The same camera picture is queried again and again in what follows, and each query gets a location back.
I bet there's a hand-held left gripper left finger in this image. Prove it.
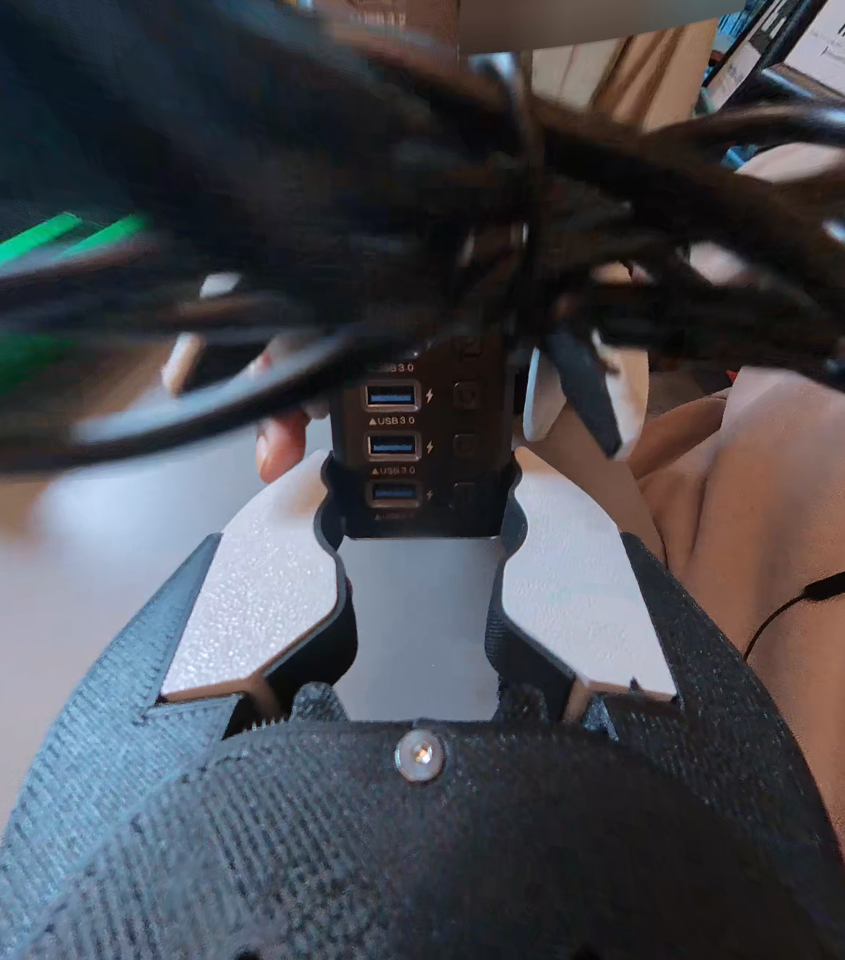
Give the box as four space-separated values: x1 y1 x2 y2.
158 450 360 723

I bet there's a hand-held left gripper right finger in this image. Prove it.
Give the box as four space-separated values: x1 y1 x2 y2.
482 444 680 732

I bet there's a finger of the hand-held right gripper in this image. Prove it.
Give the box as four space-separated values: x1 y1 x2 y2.
522 330 625 460

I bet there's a black usb hub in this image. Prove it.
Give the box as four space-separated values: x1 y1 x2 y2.
328 330 525 541

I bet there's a black hub cable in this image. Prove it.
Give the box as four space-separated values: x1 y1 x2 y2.
0 0 845 474

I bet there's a person's right hand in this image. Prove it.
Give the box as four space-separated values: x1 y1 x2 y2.
257 407 313 485

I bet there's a thin black cord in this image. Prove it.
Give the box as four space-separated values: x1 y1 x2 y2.
743 558 845 663

